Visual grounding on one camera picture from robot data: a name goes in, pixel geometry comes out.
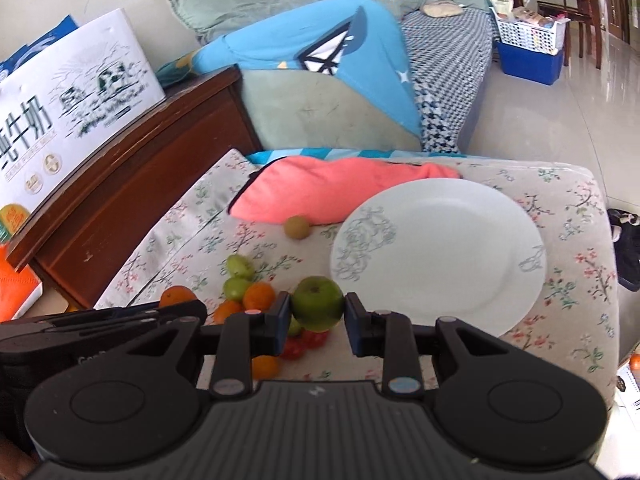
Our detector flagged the orange tangerine bottom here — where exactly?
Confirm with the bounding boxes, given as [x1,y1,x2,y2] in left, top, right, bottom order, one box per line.
[250,356,280,382]

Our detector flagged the orange tangerine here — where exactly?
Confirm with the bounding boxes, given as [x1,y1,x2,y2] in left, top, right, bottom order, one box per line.
[250,356,280,382]
[242,282,277,311]
[158,285,198,308]
[212,299,244,325]

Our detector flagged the green jujube fruit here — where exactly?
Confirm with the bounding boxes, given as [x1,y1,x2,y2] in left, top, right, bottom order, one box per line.
[291,276,344,333]

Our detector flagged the orange tangerine upper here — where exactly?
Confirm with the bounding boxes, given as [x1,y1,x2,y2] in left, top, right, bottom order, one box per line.
[242,282,277,311]

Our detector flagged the green jujube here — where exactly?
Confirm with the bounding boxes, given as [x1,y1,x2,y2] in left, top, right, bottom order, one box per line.
[288,316,303,337]
[222,278,252,302]
[226,254,255,281]

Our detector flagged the green jujube center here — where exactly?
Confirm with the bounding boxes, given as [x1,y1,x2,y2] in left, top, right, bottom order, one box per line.
[288,316,303,337]

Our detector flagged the red cherry tomato lower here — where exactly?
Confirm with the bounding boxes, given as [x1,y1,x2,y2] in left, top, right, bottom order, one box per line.
[280,337,306,361]

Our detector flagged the red cherry tomato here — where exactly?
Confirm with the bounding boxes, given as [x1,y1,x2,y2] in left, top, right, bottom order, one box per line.
[300,330,330,350]
[280,337,306,361]

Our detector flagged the red cherry tomato right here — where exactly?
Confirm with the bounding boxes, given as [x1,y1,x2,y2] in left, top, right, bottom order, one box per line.
[300,330,330,350]

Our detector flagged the green jujube top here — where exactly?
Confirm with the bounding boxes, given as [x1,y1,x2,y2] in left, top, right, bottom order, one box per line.
[226,254,255,281]

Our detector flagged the orange tangerine far left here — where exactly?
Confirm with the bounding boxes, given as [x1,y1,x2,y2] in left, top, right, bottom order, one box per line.
[158,285,198,308]

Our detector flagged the white floral plate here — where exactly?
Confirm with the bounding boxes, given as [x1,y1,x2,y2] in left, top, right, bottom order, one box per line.
[330,179,547,336]

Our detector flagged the brown kiwi near cloth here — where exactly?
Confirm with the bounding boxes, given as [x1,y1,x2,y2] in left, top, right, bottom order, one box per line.
[283,216,311,240]

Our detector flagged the pink fleece cloth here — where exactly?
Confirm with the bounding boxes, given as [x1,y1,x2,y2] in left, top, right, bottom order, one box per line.
[228,155,460,226]

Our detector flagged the green sofa cushion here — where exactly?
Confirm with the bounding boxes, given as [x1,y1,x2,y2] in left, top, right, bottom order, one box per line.
[241,70,421,152]

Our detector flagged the black slipper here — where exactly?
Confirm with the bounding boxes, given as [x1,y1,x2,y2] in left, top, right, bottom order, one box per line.
[608,208,640,292]

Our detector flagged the white milk carton box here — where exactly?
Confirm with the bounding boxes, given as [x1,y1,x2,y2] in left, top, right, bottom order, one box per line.
[1,9,165,240]

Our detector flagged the houndstooth sofa cover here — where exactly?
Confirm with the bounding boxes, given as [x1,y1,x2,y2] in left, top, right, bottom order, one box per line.
[401,8,496,154]

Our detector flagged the blue plastic bin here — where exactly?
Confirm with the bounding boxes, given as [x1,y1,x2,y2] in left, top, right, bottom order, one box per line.
[497,42,564,86]

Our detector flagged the white plastic basket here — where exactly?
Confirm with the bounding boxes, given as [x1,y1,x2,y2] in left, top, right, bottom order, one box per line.
[491,10,570,55]

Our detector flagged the wooden dining chair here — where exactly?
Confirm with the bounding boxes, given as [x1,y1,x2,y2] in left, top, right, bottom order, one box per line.
[537,0,603,70]

